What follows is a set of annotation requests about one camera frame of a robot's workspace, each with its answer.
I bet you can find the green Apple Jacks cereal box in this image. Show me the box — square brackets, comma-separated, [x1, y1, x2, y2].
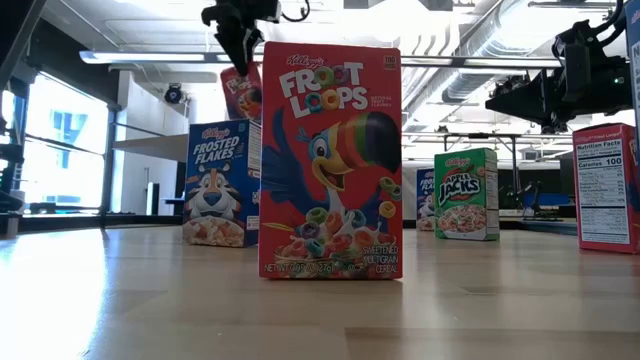
[433, 147, 501, 242]

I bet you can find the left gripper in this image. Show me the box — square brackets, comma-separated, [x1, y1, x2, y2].
[201, 0, 282, 77]

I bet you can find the blue Frosted Flakes cereal box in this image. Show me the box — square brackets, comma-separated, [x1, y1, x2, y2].
[182, 118, 262, 249]
[415, 167, 436, 232]
[624, 0, 640, 151]

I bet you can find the black wall-mounted camera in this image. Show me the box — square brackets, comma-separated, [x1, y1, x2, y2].
[163, 83, 184, 105]

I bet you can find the silver ventilation duct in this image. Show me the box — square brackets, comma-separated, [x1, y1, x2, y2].
[402, 0, 566, 119]

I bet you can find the dark equipment by window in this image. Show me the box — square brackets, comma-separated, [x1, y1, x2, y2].
[0, 142, 26, 239]

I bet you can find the background metal table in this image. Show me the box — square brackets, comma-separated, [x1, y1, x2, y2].
[442, 130, 574, 221]

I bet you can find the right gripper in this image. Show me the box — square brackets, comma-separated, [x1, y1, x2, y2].
[485, 19, 606, 135]

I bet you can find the black background stand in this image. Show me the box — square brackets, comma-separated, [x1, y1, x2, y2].
[499, 179, 561, 221]

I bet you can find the large bright window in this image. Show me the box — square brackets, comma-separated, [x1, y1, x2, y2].
[0, 69, 110, 217]

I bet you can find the red Froot Loops cereal box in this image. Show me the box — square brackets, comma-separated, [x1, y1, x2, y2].
[572, 122, 640, 255]
[258, 41, 404, 280]
[220, 63, 264, 124]

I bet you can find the long ceiling light bar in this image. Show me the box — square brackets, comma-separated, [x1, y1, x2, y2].
[78, 49, 564, 70]

